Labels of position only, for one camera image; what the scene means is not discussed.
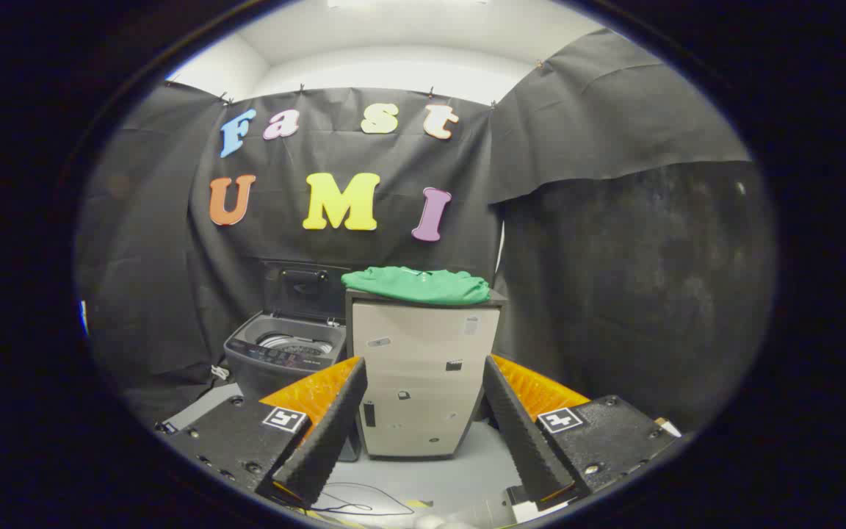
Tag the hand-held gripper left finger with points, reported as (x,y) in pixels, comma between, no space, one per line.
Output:
(331,426)

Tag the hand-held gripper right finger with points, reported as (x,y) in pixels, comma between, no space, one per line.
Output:
(522,433)

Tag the grey top-load washing machine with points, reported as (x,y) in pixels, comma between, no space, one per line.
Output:
(254,371)

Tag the green polo shirt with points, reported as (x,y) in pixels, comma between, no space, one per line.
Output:
(416,285)

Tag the beige cabinet with dark top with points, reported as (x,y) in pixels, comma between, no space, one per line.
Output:
(423,382)

